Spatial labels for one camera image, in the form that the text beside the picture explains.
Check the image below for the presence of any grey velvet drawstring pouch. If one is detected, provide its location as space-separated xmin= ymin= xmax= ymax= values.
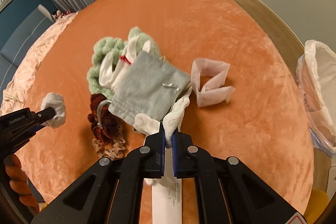
xmin=108 ymin=50 xmax=191 ymax=126

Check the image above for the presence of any white plastic trash bag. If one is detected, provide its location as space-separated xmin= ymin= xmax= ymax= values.
xmin=294 ymin=39 xmax=336 ymax=159

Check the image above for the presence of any dark red velvet scrunchie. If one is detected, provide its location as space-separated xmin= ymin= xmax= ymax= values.
xmin=88 ymin=94 xmax=124 ymax=139

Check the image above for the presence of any white sock ball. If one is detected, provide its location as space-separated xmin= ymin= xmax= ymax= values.
xmin=41 ymin=92 xmax=66 ymax=129

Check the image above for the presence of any folded white wipe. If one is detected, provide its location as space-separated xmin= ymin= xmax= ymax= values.
xmin=191 ymin=57 xmax=235 ymax=108

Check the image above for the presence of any red and white plush toy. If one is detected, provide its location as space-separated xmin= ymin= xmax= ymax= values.
xmin=51 ymin=10 xmax=72 ymax=21

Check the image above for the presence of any yellow object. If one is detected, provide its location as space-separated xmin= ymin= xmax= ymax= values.
xmin=312 ymin=190 xmax=332 ymax=215

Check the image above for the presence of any pink quilted bedcover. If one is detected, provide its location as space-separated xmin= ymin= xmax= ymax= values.
xmin=0 ymin=11 xmax=79 ymax=115

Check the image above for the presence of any green fluffy sock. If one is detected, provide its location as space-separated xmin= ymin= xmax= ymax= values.
xmin=87 ymin=26 xmax=162 ymax=98

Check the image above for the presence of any blue padded headboard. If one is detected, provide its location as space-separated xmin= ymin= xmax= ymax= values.
xmin=0 ymin=0 xmax=57 ymax=75

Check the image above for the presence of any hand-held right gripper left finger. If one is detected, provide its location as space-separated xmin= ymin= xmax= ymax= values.
xmin=31 ymin=122 xmax=167 ymax=224

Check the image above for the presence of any white bedside lamp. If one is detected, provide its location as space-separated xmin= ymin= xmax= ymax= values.
xmin=37 ymin=4 xmax=56 ymax=22

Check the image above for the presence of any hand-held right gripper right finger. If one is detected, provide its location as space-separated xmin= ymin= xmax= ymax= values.
xmin=172 ymin=132 xmax=307 ymax=224

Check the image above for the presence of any beige dotted scrunchie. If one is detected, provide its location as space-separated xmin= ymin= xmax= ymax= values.
xmin=92 ymin=126 xmax=129 ymax=160

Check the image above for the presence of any orange twisted cord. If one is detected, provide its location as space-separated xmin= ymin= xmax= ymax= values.
xmin=5 ymin=153 xmax=40 ymax=214

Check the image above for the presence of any white cloth with red mark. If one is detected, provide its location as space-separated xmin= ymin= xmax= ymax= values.
xmin=99 ymin=35 xmax=153 ymax=90

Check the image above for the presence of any white textured glove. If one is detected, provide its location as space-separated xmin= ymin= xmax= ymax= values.
xmin=135 ymin=97 xmax=191 ymax=149

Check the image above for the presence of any orange plush blanket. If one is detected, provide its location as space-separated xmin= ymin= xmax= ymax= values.
xmin=16 ymin=0 xmax=315 ymax=224

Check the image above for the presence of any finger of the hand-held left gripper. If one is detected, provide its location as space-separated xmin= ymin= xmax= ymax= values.
xmin=34 ymin=107 xmax=56 ymax=125
xmin=24 ymin=122 xmax=45 ymax=136

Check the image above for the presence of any white printed paper strip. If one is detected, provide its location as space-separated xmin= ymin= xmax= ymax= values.
xmin=152 ymin=147 xmax=183 ymax=224

